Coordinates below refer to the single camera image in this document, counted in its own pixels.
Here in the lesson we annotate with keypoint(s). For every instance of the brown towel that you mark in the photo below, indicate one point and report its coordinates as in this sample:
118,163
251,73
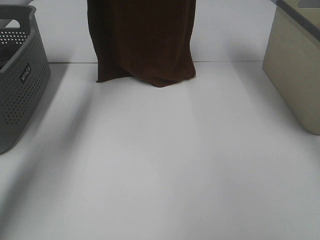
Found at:
145,39

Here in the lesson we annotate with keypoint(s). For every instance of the beige plastic bin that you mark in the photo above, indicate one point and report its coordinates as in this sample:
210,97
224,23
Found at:
292,59

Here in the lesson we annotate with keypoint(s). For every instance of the grey perforated plastic basket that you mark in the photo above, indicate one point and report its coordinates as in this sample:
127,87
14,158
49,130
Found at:
24,71

